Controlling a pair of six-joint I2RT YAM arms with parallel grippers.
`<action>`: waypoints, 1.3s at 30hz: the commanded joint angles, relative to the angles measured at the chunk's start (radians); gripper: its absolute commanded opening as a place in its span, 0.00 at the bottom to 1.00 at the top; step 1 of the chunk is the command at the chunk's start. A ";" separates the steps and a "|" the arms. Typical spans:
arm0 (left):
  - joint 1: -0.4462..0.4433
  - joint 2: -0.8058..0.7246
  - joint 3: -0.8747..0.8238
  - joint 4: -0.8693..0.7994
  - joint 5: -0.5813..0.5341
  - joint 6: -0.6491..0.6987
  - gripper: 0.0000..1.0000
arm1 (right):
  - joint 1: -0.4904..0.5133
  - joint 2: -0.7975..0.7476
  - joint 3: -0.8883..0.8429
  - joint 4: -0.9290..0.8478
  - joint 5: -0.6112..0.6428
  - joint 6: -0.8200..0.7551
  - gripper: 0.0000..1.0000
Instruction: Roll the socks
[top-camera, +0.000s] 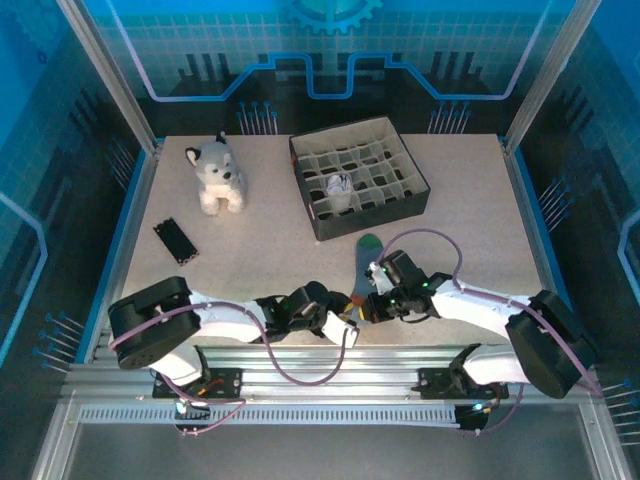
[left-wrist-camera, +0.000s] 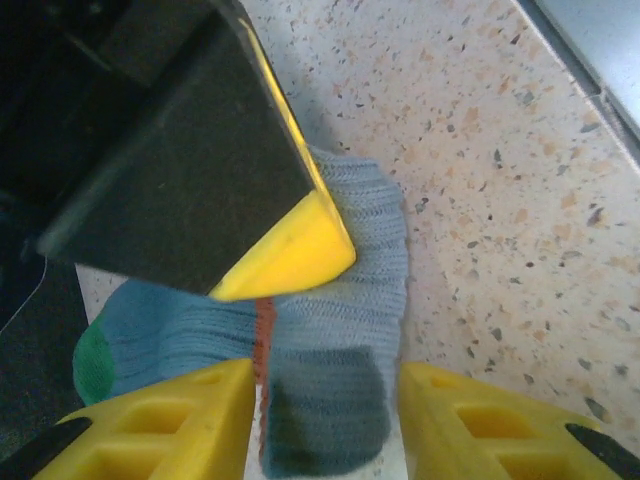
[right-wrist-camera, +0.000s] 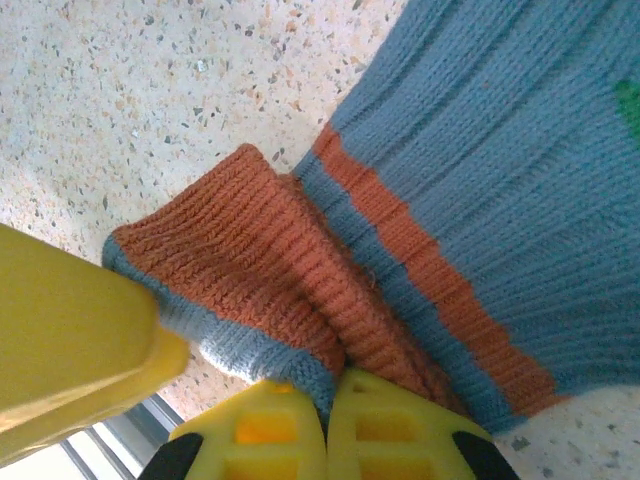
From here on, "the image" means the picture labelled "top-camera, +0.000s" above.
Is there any wide aluminium frame rail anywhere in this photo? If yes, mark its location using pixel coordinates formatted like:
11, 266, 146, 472
59, 344, 601, 407

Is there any black divided organizer box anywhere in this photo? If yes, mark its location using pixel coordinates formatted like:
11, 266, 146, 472
288, 116, 432, 243

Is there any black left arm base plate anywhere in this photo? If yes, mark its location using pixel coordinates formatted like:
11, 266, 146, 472
152, 367, 245, 400

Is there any aluminium lower frame rail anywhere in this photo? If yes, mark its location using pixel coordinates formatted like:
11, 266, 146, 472
29, 399, 81, 480
578, 399, 632, 480

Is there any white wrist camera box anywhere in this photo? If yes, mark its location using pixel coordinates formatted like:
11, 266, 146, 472
368, 259, 392, 296
322, 309, 361, 349

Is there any grey sock with orange cuff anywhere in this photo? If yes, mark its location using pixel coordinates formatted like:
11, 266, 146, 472
344, 233, 385, 326

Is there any slotted grey cable duct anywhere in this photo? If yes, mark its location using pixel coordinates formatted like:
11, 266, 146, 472
78, 405, 464, 427

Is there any white sock with black stripes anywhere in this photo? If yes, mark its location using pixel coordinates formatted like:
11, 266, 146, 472
325, 172, 359, 214

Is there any aluminium table side rail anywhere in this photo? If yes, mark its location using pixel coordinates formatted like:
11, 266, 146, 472
502, 142, 579, 364
82, 142, 164, 364

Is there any small LED circuit board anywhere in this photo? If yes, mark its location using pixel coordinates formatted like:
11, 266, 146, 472
174, 393, 211, 419
455, 399, 495, 431

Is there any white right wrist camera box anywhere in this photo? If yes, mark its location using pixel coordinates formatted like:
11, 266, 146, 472
368, 259, 392, 296

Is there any slanted aluminium frame post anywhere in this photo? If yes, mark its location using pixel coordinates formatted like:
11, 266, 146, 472
54, 0, 164, 154
502, 0, 604, 154

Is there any black rectangular metal plate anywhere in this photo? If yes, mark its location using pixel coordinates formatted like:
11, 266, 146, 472
152, 216, 201, 267

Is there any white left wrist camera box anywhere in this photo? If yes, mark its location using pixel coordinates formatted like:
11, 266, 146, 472
322, 309, 361, 349

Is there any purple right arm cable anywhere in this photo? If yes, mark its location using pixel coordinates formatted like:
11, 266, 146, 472
375, 228, 604, 437

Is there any grey white husky plush toy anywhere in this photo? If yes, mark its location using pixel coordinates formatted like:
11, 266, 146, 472
184, 131, 249, 216

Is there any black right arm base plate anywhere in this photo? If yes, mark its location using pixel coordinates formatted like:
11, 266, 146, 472
417, 367, 510, 401

